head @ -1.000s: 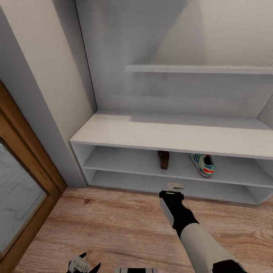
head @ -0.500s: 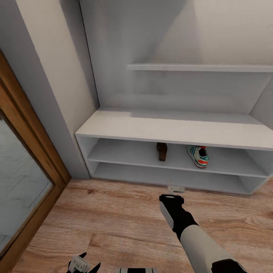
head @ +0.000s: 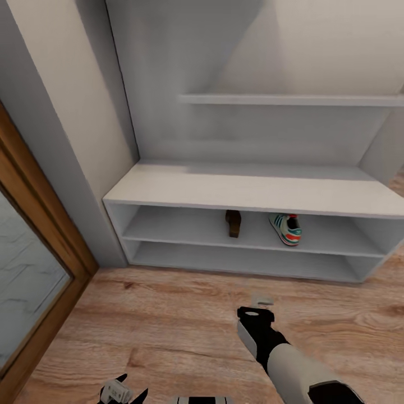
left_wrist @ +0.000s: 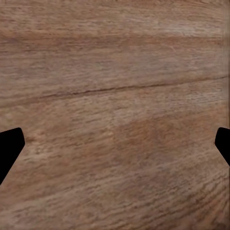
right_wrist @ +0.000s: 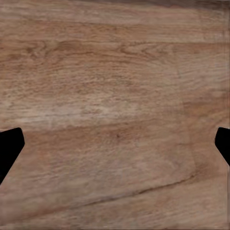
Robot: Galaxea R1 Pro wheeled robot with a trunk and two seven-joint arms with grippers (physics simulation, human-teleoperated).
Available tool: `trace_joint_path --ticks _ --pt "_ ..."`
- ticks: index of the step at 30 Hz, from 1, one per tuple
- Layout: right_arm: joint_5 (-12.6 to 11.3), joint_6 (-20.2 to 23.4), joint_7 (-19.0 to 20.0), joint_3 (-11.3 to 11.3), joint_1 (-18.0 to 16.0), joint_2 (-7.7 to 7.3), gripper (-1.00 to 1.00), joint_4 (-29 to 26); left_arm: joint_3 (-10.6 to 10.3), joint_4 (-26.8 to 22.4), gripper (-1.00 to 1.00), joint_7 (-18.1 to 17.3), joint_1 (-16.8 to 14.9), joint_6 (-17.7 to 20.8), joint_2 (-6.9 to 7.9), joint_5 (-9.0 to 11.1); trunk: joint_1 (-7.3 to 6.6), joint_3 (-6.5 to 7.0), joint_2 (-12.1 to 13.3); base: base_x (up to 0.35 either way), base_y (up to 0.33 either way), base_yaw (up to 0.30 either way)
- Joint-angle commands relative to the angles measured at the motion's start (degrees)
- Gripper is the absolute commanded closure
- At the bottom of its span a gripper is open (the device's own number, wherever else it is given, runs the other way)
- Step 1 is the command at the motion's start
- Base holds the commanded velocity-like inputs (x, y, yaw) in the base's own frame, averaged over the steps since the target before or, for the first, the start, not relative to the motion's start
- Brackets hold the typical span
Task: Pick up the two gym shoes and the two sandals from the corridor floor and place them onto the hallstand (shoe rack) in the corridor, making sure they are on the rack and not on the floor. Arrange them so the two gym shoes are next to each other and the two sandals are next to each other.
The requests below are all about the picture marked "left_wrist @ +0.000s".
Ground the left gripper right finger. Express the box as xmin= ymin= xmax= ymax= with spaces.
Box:
xmin=215 ymin=127 xmax=230 ymax=166

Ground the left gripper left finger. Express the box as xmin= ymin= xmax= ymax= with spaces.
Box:
xmin=0 ymin=127 xmax=25 ymax=184

